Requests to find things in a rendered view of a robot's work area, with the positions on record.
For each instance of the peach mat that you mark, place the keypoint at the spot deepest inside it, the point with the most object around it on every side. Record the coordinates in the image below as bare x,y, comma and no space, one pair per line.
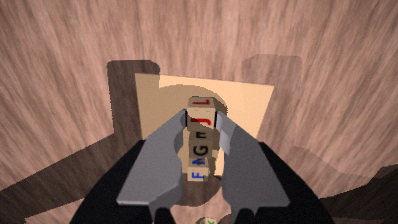
160,97

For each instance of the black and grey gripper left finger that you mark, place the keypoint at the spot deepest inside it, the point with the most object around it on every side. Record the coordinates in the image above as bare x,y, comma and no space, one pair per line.
147,177

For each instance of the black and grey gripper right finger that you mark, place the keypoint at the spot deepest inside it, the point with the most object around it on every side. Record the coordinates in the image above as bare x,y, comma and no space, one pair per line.
255,177

